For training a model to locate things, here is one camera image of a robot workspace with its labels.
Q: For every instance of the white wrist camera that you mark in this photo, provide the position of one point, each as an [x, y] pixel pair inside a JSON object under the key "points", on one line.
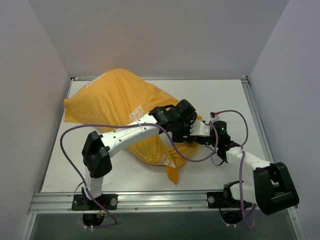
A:
{"points": [[214, 117], [199, 129]]}

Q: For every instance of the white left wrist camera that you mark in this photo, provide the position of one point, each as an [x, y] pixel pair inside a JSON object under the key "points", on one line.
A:
{"points": [[199, 129]]}

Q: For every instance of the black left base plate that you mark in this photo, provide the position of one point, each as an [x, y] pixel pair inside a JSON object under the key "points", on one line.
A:
{"points": [[81, 203]]}

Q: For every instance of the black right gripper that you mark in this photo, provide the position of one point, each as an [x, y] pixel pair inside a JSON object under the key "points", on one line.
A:
{"points": [[224, 141]]}

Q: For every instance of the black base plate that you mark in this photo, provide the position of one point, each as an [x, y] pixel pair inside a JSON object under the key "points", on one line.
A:
{"points": [[221, 199], [81, 203]]}

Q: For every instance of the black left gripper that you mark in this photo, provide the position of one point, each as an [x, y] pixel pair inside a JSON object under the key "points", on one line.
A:
{"points": [[180, 137]]}

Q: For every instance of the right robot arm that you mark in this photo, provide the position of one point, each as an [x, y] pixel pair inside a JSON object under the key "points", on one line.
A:
{"points": [[271, 189]]}

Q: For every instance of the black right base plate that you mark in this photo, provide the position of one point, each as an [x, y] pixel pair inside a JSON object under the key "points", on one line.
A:
{"points": [[221, 199]]}

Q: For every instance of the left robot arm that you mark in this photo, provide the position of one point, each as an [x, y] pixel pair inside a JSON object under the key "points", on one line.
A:
{"points": [[100, 148]]}

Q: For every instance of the aluminium front rail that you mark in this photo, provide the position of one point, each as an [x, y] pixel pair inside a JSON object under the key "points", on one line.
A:
{"points": [[128, 202]]}

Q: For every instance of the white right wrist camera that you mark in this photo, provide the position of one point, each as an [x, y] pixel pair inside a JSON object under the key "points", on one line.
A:
{"points": [[214, 117]]}

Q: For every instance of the yellow Mickey Mouse pillowcase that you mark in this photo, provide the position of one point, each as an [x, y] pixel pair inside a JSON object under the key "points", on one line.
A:
{"points": [[119, 97]]}

